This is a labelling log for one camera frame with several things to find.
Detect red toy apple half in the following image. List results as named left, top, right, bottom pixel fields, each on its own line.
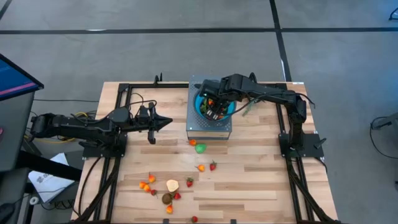
left=165, top=179, right=180, bottom=193

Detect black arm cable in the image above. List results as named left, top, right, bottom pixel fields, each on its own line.
left=70, top=93, right=158, bottom=121

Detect blue screen monitor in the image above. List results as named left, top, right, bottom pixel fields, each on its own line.
left=0, top=52, right=45, bottom=102

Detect black table frame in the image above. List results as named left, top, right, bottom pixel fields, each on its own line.
left=74, top=81, right=335, bottom=224

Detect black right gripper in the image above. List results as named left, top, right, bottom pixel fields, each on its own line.
left=198, top=79, right=231, bottom=121

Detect grey cabinet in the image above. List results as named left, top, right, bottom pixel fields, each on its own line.
left=0, top=91, right=35, bottom=172

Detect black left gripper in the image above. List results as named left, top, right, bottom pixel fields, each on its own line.
left=133, top=101, right=173, bottom=146

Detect black floor cable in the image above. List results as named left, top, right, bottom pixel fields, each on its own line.
left=369, top=116, right=398, bottom=160

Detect white paper sheet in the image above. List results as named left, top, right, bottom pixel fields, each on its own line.
left=27, top=152, right=75, bottom=203

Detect spiky green potted plant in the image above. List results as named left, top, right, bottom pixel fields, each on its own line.
left=241, top=98, right=261, bottom=118

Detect grey perforated metal stand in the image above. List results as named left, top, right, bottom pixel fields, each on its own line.
left=185, top=74, right=233, bottom=140

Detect yellow cable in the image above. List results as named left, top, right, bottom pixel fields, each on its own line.
left=24, top=111, right=90, bottom=144

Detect blue collapsible colander grey rim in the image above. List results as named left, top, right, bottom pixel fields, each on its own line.
left=193, top=90, right=238, bottom=121

